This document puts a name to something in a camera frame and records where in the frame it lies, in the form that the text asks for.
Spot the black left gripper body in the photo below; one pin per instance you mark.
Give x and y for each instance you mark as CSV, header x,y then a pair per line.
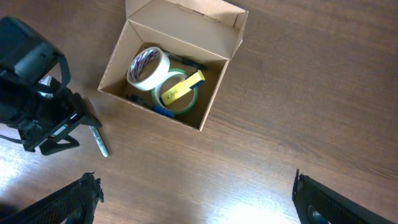
x,y
49,114

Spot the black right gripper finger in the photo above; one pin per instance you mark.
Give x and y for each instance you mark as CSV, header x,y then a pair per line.
x,y
317,204
84,115
50,146
75,203

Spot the black sharpie marker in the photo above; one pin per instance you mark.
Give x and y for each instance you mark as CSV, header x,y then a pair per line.
x,y
99,141

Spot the green tape roll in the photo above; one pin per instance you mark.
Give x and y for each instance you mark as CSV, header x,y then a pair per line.
x,y
182,104

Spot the blue ballpoint pen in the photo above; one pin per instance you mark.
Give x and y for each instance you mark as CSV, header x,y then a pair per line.
x,y
156,108

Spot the white masking tape roll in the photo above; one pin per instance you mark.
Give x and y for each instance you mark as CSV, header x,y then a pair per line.
x,y
148,69

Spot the black ballpoint pen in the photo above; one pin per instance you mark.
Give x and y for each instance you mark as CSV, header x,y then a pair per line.
x,y
184,60

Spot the yellow highlighter marker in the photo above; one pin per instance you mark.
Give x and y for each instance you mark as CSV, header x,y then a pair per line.
x,y
182,88

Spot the cardboard box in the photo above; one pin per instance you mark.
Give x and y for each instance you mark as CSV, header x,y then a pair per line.
x,y
208,32

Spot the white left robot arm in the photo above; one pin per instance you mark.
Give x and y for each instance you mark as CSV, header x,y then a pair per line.
x,y
27,58

